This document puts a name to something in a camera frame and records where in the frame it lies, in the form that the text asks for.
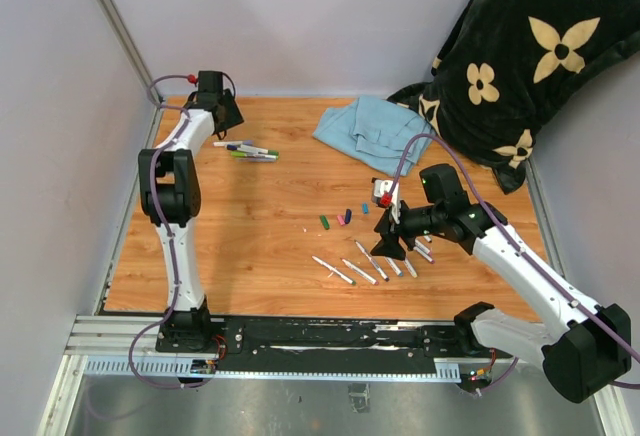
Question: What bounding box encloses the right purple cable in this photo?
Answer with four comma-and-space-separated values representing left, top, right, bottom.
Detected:
392, 133, 640, 397

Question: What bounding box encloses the magenta cap marker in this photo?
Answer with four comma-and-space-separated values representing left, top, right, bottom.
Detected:
414, 246, 435, 264

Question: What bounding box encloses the aluminium corner post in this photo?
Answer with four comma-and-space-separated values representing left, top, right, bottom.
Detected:
97, 0, 153, 88

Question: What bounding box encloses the pink marker pen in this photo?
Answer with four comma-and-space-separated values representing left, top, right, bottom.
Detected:
415, 240, 431, 255

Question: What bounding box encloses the red pink cap marker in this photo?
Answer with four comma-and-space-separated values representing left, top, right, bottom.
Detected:
342, 258, 379, 285

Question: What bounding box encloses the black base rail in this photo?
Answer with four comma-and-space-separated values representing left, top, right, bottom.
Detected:
156, 316, 491, 378

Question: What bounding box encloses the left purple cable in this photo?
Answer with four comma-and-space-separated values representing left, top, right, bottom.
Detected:
128, 73, 236, 390

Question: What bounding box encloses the light blue cap marker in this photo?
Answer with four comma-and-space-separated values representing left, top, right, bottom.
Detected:
385, 257, 403, 277

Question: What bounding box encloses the navy green marker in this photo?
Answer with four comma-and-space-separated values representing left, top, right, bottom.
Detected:
226, 144, 279, 156

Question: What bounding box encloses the green pen cap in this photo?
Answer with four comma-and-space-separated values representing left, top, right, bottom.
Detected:
320, 215, 330, 230

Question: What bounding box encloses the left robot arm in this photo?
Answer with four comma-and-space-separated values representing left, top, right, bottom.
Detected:
138, 70, 243, 352

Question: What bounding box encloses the light green marker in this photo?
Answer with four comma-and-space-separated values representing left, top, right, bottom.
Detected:
231, 151, 279, 159

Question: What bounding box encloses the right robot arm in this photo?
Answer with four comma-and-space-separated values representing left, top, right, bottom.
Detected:
371, 164, 632, 403

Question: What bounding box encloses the dark blue cap marker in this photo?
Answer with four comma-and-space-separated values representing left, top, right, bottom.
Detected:
354, 240, 390, 282

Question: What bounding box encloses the black floral blanket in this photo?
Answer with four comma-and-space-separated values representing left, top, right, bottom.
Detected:
391, 0, 639, 194

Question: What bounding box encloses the green cap marker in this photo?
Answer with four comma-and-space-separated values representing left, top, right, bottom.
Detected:
311, 255, 356, 286

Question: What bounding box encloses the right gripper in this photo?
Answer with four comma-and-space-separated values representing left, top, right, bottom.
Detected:
370, 197, 445, 260

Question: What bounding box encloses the white slim marker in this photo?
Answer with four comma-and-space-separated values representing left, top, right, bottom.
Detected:
403, 259, 418, 278

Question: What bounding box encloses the light blue cloth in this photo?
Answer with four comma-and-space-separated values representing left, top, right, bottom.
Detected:
313, 96, 435, 176

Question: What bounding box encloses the purple cable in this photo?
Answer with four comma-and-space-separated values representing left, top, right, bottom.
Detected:
392, 133, 640, 397
128, 73, 236, 390

